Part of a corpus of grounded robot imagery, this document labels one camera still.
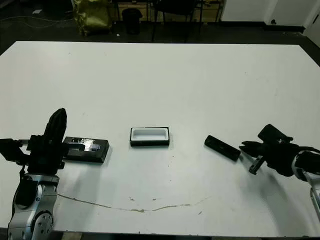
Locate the black box base white insert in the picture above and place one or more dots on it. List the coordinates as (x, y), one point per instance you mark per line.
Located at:
(150, 143)

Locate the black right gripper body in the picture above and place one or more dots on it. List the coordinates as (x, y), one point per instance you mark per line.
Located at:
(280, 157)

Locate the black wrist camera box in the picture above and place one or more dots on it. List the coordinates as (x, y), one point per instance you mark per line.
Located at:
(271, 133)
(10, 150)

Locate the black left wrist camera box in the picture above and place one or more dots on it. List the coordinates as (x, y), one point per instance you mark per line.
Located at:
(10, 150)

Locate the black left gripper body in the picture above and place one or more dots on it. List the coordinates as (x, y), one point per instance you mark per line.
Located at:
(46, 160)

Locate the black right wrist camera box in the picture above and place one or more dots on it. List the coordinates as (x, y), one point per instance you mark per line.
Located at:
(271, 133)

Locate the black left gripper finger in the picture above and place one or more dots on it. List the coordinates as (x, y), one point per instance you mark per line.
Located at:
(53, 130)
(63, 127)

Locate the black printed box lid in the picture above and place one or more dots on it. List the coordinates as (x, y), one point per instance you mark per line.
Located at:
(92, 155)

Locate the black waste bin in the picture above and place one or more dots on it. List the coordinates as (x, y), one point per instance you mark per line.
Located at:
(132, 21)

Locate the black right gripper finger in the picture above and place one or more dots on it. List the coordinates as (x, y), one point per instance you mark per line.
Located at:
(251, 145)
(253, 152)

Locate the black mesh office chair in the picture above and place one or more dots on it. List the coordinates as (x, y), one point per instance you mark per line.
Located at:
(176, 6)

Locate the yellow plastic bag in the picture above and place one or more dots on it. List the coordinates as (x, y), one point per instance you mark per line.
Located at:
(93, 15)

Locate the white paper sheet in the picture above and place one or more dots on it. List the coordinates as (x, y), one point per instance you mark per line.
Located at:
(37, 11)

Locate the slim black camera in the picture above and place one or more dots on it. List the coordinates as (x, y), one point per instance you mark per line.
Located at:
(221, 147)

